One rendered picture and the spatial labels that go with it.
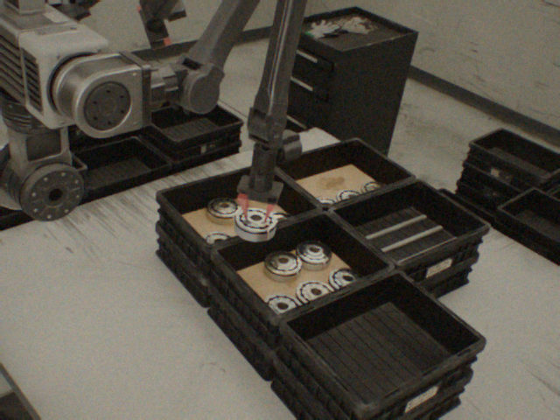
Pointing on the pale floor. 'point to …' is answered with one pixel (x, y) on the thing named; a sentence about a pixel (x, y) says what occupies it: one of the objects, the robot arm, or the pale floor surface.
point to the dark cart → (350, 79)
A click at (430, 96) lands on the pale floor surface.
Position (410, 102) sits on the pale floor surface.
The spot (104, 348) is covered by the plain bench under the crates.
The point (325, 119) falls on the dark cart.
